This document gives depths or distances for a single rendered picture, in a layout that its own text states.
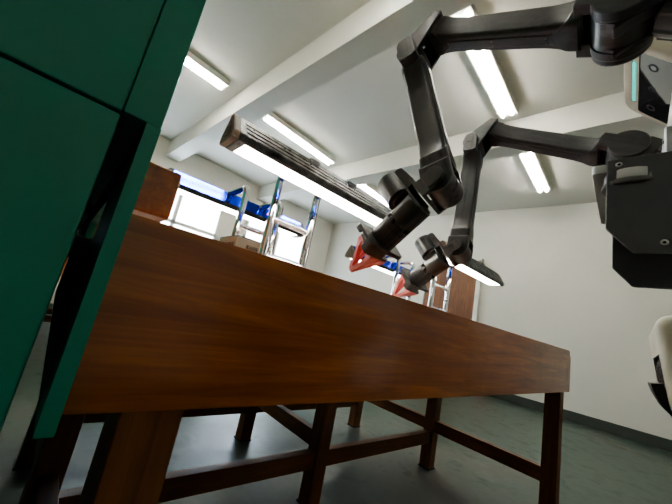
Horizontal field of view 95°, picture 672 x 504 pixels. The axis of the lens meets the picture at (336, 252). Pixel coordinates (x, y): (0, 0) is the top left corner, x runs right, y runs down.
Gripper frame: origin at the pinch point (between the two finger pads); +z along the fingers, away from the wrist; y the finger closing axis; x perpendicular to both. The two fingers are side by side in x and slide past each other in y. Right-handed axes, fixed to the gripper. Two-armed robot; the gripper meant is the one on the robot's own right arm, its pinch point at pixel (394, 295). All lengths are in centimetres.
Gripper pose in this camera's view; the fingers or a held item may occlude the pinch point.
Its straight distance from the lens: 102.9
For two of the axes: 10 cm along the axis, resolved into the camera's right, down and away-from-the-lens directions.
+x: 2.4, 7.4, -6.3
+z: -6.5, 6.1, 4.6
